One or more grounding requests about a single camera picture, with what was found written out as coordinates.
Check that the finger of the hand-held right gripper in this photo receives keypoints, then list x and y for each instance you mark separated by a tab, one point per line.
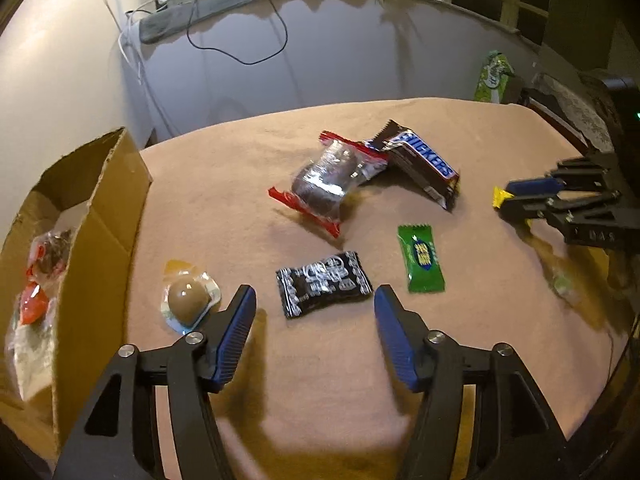
540	207
532	186

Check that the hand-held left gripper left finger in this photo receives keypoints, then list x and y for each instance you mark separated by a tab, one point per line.
235	340

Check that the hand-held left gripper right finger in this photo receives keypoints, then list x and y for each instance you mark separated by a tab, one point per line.
395	340

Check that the yellow candy packet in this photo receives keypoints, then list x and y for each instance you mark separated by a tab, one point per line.
498	196

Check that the chocolate ball cup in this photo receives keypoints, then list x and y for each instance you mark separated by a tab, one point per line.
187	300

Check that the small green candy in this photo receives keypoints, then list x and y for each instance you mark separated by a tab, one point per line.
562	285

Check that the green candy packet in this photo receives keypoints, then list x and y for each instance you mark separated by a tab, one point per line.
422	260

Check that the black and white candy packet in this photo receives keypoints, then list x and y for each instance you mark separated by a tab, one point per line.
320	282

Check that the brown chocolate bar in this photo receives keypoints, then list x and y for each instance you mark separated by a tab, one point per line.
425	160

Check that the dark mini chocolate packet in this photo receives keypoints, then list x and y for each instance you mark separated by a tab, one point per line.
375	144

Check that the brown cardboard box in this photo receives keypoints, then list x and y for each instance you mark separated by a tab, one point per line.
100	240

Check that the clear red-edged cake packet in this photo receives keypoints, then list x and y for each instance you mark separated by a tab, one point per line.
322	175
47	257

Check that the clear cracker packet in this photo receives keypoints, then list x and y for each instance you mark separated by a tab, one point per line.
30	360

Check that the white lace cloth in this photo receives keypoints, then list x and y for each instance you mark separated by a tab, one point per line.
575	110

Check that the green printed bag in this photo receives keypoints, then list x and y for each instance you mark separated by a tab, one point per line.
492	80

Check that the white cabinet panel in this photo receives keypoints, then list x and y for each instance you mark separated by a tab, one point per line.
65	85

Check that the grey windowsill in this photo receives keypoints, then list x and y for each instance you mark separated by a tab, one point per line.
170	20

